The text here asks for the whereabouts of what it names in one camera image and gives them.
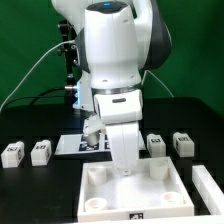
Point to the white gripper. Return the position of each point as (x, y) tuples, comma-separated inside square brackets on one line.
[(121, 113)]

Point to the white square tabletop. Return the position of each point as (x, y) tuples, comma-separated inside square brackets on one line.
[(153, 190)]

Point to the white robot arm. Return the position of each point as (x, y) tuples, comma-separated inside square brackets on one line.
[(116, 40)]

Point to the white sheet with tags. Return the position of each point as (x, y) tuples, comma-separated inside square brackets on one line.
[(75, 144)]

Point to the white L-shaped obstacle fence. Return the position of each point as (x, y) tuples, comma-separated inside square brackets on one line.
[(208, 189)]

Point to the black camera stand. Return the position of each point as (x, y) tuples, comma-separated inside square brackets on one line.
[(70, 53)]

